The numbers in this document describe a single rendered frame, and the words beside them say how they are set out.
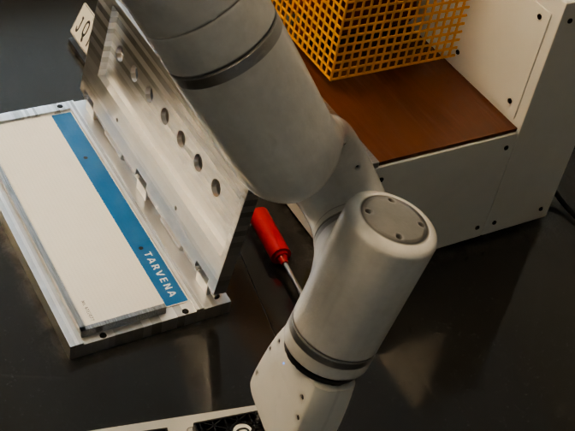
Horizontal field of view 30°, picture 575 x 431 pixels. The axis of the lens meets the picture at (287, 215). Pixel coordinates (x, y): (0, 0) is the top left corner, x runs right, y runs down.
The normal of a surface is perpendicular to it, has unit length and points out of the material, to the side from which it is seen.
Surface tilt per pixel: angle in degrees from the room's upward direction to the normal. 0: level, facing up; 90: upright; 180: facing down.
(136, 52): 81
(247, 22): 65
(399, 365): 0
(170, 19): 97
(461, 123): 0
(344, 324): 83
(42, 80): 0
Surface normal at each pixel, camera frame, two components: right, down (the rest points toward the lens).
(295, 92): 0.76, 0.09
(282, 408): -0.89, -0.05
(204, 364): 0.15, -0.74
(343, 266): -0.70, 0.21
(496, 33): -0.86, 0.22
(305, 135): 0.61, 0.27
